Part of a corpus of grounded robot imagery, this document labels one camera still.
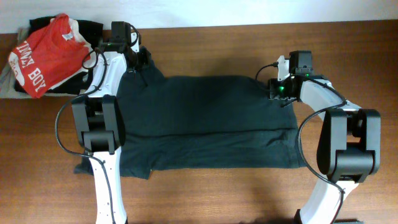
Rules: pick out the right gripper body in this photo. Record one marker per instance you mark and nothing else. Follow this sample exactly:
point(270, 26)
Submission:
point(279, 89)

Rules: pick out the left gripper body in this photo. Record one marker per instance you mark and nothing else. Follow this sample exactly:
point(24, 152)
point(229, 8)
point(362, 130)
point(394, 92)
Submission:
point(142, 60)

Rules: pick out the dark green t-shirt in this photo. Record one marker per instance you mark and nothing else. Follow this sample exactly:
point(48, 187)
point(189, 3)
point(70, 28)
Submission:
point(210, 122)

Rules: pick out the red folded t-shirt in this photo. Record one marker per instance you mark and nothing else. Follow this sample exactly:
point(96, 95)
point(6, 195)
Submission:
point(31, 62)

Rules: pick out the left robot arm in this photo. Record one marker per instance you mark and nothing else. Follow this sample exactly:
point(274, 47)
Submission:
point(99, 122)

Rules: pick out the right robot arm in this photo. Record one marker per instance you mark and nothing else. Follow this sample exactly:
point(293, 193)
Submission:
point(349, 147)

